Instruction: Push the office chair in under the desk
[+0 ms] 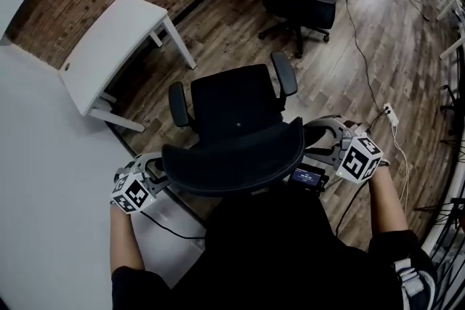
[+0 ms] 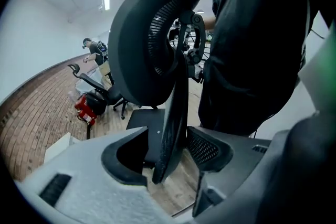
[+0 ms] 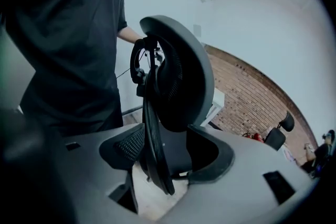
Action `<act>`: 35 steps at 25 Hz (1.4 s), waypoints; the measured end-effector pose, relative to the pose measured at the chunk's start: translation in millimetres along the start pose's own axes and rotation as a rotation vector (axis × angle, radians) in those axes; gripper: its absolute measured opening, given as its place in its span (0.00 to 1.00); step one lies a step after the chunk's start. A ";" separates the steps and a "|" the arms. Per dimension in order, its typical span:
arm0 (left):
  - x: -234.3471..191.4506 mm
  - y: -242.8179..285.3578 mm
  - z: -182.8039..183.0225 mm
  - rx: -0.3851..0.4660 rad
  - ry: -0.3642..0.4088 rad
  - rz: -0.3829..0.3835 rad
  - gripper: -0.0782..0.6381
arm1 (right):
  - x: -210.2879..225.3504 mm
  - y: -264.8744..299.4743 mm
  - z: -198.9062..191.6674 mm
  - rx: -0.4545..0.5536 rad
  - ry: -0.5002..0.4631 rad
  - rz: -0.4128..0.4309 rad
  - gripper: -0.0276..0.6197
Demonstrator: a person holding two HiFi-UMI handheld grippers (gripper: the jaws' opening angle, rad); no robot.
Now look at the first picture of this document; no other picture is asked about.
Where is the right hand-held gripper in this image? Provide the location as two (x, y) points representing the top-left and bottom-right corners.
(304, 116), (384, 185)

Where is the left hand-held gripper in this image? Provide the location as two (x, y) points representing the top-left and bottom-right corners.
(110, 152), (171, 215)

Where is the person's left forearm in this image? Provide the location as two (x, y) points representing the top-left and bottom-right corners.
(110, 205), (146, 272)

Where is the person's right forearm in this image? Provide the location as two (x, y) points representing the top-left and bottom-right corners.
(368, 165), (411, 236)

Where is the black waist screen device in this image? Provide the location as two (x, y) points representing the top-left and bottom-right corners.
(289, 166), (327, 196)

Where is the white power strip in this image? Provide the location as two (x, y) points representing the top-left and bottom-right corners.
(383, 102), (400, 127)

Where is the person in black clothes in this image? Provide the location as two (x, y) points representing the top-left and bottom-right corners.
(110, 188), (437, 310)

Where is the white desk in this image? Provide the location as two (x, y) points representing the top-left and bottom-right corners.
(57, 0), (198, 134)

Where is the white railing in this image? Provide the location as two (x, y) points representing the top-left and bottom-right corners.
(420, 25), (465, 256)

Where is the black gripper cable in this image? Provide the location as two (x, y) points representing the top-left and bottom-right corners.
(325, 177), (371, 237)
(139, 208), (207, 240)

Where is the white power cable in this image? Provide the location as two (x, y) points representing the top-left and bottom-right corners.
(392, 124), (411, 212)

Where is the long black floor cable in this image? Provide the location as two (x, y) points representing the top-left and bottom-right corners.
(342, 0), (389, 117)

